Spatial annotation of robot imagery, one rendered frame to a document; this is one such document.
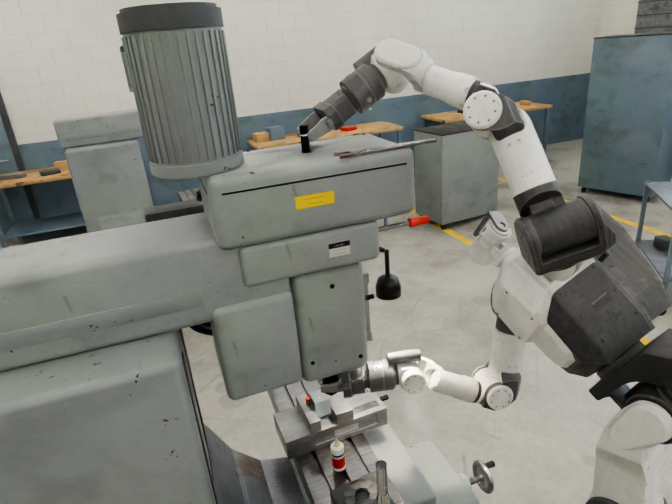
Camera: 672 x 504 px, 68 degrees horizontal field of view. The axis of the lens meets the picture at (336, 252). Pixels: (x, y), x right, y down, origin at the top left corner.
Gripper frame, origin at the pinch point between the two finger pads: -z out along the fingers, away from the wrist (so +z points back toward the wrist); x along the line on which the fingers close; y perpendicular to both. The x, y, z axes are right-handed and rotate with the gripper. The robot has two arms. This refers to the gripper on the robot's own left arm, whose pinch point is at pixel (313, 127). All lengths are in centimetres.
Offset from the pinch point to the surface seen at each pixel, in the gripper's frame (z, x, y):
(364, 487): -44, -29, -69
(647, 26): 613, 586, -356
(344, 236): -10.2, -11.7, -21.3
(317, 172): -6.6, -13.0, -4.8
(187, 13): -8.5, -10.9, 33.5
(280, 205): -17.2, -13.5, -5.3
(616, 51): 393, 393, -250
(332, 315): -24.3, -9.9, -37.2
